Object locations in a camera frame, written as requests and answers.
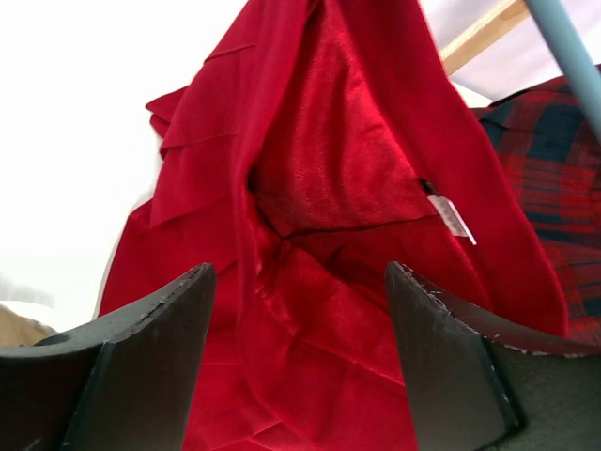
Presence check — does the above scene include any red skirt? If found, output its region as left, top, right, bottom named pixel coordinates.
left=100, top=1, right=568, bottom=450

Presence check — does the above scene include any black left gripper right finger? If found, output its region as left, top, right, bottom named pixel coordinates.
left=386, top=262, right=600, bottom=450

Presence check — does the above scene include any tan garment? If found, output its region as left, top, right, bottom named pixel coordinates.
left=0, top=305, right=56, bottom=347

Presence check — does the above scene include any grey-blue hanger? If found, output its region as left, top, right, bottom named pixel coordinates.
left=525, top=0, right=601, bottom=142

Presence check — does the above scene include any red navy plaid garment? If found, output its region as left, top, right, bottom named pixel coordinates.
left=473, top=76, right=600, bottom=346

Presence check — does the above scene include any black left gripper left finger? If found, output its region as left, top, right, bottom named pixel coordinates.
left=1, top=264, right=217, bottom=451

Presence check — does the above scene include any wooden clothes rack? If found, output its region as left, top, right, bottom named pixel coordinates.
left=439, top=0, right=530, bottom=76

